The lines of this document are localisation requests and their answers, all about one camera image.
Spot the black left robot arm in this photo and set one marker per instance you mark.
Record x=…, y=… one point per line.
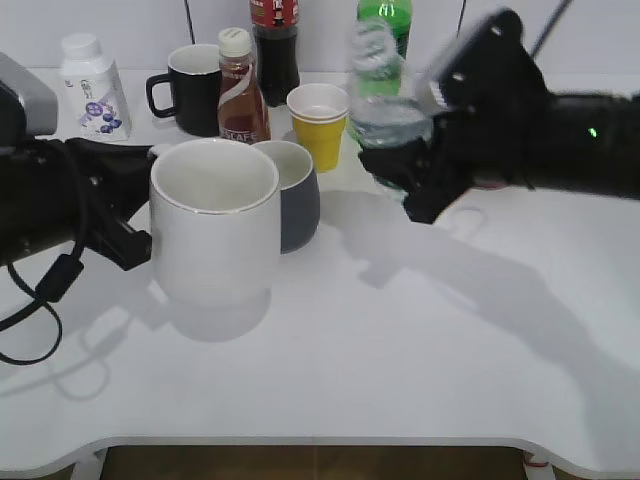
x=17, y=203

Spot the black ceramic mug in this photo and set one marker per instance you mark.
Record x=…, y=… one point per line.
x=194, y=76

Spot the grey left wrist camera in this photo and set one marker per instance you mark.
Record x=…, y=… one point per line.
x=29, y=108

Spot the white table leg right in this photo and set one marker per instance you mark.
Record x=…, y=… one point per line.
x=537, y=467

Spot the grey ceramic mug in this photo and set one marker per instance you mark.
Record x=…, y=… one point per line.
x=299, y=192

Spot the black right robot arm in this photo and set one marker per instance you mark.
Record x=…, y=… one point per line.
x=580, y=143

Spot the yellow paper cup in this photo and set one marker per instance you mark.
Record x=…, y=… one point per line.
x=319, y=112

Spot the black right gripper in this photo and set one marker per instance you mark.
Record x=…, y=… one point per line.
x=465, y=151

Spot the white table leg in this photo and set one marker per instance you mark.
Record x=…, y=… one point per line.
x=537, y=467
x=90, y=466

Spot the dark cola bottle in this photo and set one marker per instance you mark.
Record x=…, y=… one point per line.
x=275, y=33

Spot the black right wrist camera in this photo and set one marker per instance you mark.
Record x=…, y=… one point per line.
x=486, y=59

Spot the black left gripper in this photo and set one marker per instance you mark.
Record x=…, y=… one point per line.
x=91, y=191

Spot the white table leg left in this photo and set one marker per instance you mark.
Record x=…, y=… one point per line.
x=90, y=466

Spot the clear water bottle green label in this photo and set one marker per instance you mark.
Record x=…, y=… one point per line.
x=383, y=109

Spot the brown Nescafe coffee bottle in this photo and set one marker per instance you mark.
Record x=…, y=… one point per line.
x=242, y=112

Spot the green soda bottle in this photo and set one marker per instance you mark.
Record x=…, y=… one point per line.
x=397, y=13

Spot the white ceramic mug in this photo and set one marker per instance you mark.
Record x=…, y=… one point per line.
x=215, y=220

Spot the white blueberry yogurt carton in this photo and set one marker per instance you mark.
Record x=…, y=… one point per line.
x=94, y=89

